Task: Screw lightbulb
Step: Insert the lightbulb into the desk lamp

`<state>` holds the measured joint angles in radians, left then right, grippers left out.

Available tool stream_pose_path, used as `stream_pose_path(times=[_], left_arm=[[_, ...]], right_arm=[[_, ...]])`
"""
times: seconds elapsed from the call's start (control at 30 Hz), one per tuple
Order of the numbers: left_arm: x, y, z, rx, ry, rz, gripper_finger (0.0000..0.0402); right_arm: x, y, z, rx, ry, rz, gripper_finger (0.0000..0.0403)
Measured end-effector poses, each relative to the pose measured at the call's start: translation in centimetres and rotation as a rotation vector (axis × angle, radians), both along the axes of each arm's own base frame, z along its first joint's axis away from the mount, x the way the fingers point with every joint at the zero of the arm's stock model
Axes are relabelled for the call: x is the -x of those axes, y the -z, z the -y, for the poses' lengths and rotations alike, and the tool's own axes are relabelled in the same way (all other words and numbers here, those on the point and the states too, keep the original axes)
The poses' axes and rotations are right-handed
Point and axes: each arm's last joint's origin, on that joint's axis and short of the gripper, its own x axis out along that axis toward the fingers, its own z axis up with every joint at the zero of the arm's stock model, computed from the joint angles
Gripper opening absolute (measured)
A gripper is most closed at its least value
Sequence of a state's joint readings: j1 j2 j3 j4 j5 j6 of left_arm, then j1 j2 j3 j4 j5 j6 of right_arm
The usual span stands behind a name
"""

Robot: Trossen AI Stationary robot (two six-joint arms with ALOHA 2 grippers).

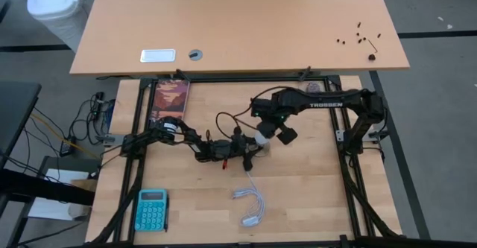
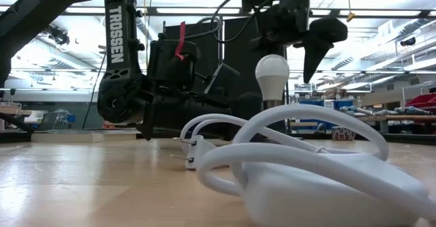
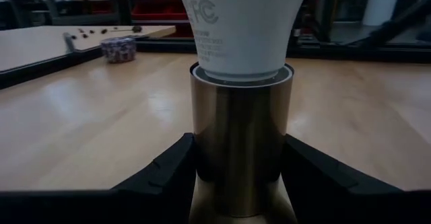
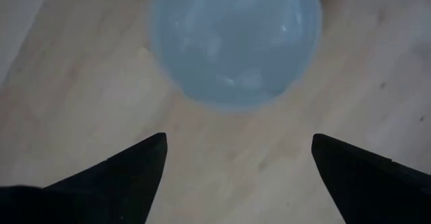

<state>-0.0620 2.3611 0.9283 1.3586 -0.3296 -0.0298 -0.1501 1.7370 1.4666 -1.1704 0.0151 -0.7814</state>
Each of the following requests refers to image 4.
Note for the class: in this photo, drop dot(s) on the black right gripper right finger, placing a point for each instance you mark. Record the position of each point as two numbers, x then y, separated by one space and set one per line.
370 190

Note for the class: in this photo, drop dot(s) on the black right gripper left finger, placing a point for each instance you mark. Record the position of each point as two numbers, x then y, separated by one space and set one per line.
101 193

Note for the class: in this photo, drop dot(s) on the white light bulb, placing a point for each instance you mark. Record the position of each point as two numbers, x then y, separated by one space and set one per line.
235 42

